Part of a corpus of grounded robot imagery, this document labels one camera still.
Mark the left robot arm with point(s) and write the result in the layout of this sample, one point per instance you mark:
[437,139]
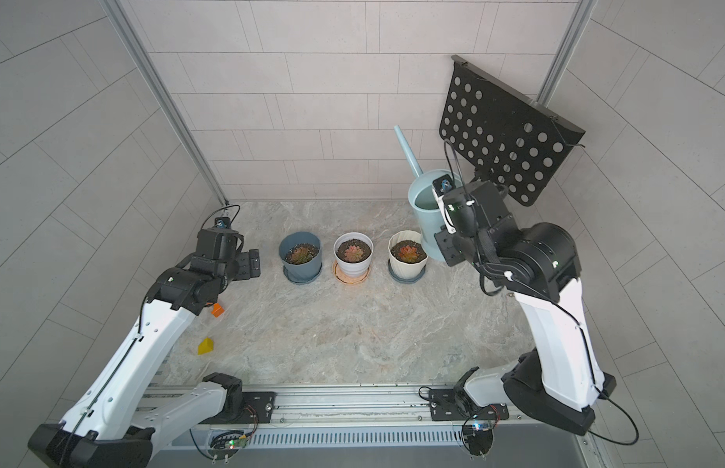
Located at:
[102,428]

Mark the blue-grey plant pot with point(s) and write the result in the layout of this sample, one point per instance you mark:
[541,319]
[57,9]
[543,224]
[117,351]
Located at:
[301,255]

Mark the light green watering can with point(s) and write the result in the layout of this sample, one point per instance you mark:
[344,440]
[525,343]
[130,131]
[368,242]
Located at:
[422,199]

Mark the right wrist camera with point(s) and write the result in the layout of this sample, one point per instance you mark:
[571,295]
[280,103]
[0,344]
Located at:
[442,185]

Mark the right circuit board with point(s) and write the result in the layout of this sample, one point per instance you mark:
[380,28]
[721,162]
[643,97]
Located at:
[477,438]

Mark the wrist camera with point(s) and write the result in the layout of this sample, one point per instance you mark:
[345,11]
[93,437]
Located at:
[223,222]
[442,185]

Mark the aluminium mounting rail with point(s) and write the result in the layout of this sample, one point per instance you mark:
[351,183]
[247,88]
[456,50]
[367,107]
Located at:
[355,404]

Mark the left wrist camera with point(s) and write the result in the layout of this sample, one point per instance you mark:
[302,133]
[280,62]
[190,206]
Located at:
[223,222]

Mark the cream right plant pot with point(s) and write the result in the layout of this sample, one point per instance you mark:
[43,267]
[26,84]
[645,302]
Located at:
[407,257]

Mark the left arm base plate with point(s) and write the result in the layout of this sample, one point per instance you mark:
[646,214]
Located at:
[255,407]

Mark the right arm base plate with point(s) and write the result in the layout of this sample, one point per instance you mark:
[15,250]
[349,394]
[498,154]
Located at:
[451,405]

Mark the orange block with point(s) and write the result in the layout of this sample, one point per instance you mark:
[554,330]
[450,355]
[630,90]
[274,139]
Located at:
[217,310]

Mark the circuit board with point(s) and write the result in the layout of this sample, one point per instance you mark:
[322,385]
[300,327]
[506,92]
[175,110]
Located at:
[225,445]
[477,438]

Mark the terracotta saucer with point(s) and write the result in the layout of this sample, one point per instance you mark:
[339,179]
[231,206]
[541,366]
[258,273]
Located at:
[345,279]

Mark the left circuit board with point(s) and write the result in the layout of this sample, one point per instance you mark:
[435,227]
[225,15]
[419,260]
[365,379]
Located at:
[225,445]

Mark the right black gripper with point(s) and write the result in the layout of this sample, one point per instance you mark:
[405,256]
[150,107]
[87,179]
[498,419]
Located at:
[444,241]

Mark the yellow block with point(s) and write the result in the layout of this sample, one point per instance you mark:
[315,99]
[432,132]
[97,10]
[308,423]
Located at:
[206,346]

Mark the black perforated music stand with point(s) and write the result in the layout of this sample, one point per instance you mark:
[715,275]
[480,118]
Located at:
[507,137]

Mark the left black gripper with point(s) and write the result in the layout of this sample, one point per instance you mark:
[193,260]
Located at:
[248,270]

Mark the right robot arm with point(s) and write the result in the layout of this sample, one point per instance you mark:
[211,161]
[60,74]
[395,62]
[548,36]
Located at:
[559,380]

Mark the white middle plant pot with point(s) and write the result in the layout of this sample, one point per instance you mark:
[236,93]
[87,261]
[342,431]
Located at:
[353,251]

